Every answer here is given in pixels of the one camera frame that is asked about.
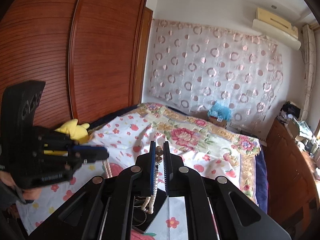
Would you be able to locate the black square box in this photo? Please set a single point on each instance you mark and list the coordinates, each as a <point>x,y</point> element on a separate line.
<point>160,206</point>

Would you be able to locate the strawberry print white cloth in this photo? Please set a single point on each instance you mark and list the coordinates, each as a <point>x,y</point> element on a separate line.
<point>120,135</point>

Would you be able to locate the beige air conditioner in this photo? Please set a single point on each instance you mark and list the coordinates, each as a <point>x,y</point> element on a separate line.
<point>275,28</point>

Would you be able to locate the folded teal cloth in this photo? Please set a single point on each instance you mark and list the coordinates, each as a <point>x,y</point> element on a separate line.
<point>305,128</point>

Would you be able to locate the circle pattern wall curtain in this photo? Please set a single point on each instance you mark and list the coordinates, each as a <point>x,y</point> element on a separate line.
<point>212,67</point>

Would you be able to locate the yellow plush toy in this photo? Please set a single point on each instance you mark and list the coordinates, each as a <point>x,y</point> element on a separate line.
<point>75,130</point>

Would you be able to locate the floral blanket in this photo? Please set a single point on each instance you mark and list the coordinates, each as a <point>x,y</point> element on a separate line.
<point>190,135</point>

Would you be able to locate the brown wooden wardrobe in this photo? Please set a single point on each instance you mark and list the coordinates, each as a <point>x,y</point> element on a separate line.
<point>75,55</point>

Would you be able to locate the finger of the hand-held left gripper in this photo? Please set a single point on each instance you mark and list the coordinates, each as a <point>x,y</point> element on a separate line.
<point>87,150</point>
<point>96,158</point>

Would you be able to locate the long wooden cabinet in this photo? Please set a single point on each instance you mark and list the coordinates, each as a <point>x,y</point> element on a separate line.
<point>287,170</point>

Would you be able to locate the patterned window curtain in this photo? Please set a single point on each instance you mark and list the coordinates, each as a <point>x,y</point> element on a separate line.
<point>310,67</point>

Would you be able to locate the dark pile of clothes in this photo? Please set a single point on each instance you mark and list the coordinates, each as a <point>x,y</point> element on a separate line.
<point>290,112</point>

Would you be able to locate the person's left hand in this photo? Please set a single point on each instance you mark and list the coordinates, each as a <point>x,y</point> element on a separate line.
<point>32,193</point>

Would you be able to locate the thin silver bangle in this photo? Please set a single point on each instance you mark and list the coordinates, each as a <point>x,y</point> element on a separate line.
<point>146,216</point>

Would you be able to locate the dark blue bed sheet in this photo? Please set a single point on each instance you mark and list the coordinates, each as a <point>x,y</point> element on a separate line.
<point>261,175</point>

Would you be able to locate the cardboard box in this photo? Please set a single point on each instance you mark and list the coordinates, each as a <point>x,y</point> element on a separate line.
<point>292,130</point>

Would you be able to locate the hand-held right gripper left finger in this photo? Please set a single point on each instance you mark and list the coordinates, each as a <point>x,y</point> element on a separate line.
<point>152,170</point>

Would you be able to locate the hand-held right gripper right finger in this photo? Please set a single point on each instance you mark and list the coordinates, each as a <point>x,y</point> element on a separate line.
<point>167,175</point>

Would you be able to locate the blue plastic bag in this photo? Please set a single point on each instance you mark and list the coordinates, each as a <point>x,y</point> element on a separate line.
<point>220,110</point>

